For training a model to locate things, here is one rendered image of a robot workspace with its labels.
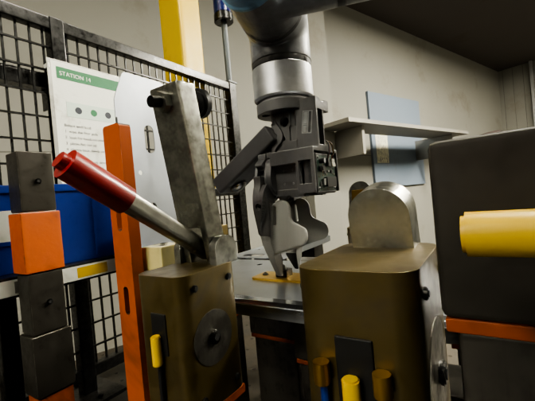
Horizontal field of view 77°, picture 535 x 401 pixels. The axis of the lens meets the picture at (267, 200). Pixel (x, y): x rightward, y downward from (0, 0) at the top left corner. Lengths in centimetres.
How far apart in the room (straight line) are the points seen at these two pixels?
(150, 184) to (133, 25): 182
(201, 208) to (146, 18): 217
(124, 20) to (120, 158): 202
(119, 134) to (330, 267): 29
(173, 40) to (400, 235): 117
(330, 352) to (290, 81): 31
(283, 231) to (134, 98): 37
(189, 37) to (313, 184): 99
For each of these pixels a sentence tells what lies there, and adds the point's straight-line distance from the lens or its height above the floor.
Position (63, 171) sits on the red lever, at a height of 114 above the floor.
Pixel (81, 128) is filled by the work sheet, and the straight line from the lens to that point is 91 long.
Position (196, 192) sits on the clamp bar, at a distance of 31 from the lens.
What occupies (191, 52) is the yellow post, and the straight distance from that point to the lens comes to 128.
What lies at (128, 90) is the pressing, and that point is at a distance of 65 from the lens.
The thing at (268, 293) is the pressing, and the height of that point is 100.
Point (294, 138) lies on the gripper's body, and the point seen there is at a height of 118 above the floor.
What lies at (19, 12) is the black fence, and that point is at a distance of 95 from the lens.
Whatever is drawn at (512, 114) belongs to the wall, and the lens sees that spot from 703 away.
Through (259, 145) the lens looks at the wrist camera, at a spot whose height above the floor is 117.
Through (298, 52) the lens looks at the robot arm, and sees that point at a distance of 43.
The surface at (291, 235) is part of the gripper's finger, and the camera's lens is 40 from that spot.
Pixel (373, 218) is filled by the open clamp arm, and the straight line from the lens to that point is 21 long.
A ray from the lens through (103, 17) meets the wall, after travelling 234.
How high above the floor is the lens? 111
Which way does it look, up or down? level
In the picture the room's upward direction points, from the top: 5 degrees counter-clockwise
